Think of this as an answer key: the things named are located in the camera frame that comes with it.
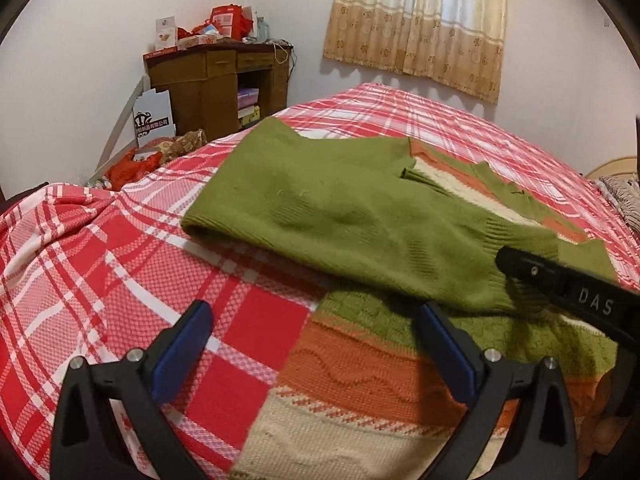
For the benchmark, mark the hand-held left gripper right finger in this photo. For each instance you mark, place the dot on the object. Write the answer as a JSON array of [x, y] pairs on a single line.
[[447, 355]]

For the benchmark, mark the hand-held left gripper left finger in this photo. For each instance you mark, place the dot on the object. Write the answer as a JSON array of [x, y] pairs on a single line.
[[180, 355]]

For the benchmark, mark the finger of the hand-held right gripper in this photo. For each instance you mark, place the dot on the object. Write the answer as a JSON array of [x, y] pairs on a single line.
[[550, 280]]

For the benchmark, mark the green orange cream knit sweater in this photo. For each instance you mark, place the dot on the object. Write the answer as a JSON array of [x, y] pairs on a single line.
[[350, 210]]

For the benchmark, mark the red white plaid blanket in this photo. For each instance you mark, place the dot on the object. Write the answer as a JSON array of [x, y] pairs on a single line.
[[125, 260]]

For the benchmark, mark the light wooden headboard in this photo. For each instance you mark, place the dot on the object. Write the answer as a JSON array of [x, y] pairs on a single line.
[[612, 166]]

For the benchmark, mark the red plastic bag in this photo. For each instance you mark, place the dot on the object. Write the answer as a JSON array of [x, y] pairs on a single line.
[[130, 170]]

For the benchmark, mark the brown patterned bag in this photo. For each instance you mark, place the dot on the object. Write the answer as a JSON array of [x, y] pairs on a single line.
[[185, 145]]

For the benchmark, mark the white printed cardboard box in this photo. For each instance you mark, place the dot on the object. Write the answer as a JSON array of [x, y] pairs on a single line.
[[152, 110]]

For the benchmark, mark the yellow box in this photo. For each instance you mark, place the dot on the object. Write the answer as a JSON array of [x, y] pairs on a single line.
[[249, 116]]

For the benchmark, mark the brown wooden desk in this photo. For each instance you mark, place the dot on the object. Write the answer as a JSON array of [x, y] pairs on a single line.
[[200, 80]]

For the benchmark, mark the beige patterned curtain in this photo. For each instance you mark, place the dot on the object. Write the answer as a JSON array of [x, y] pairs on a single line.
[[415, 25]]

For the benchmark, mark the flat red box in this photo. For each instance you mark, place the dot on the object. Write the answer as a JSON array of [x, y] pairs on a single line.
[[160, 52]]

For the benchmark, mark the white red small box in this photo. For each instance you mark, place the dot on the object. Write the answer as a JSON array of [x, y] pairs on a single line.
[[197, 41]]

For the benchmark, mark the white picture box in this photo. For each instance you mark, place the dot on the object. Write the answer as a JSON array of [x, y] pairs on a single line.
[[165, 32]]

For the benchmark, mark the dark bed frame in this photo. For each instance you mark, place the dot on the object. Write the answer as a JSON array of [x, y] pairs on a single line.
[[17, 197]]

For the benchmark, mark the white metal frame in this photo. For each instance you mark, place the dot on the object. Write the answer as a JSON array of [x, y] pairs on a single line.
[[117, 132]]

